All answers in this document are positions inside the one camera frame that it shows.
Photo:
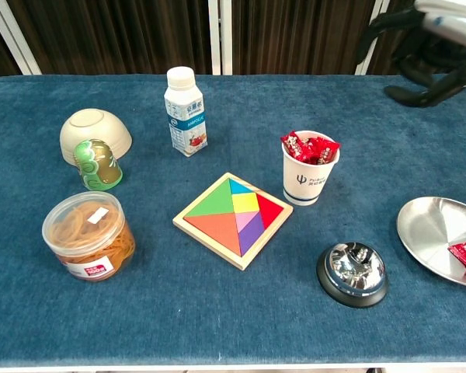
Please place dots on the orange large tangram triangle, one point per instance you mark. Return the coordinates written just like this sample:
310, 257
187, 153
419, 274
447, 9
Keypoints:
221, 229

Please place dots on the blue table cloth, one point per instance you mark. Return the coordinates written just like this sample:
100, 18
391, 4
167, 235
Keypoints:
217, 311

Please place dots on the yellow tangram square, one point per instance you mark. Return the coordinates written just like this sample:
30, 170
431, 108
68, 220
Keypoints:
245, 203

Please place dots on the green glass ball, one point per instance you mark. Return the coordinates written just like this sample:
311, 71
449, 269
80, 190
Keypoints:
99, 165

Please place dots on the wooden tangram tray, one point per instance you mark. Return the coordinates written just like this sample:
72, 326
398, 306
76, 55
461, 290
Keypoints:
202, 237

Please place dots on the beige upturned bowl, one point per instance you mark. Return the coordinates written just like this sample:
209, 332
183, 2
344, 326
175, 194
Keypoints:
101, 124

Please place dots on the patterned ceramic cup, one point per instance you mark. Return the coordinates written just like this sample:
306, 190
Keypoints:
87, 237

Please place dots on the blue small tangram triangle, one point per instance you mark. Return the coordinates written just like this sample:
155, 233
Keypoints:
237, 188

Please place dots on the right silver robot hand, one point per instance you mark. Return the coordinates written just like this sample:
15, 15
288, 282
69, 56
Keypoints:
450, 19

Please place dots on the round steel plate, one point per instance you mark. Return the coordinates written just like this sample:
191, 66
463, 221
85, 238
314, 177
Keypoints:
427, 229

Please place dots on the purple tangram parallelogram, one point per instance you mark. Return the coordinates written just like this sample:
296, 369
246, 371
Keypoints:
250, 235

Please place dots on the white milk bottle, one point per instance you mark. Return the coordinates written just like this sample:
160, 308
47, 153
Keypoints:
185, 116

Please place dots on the green large tangram triangle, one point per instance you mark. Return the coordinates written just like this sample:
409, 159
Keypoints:
215, 204

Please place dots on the red tangram triangle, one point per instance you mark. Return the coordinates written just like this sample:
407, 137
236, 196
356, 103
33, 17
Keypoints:
268, 210

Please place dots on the white paper cup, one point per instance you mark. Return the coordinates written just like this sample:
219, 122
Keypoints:
308, 182

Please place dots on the white partition frame post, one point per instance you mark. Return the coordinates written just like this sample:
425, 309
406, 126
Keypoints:
22, 52
377, 7
214, 39
227, 39

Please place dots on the pink small tangram triangle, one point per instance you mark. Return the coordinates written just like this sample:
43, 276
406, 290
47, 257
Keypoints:
244, 219

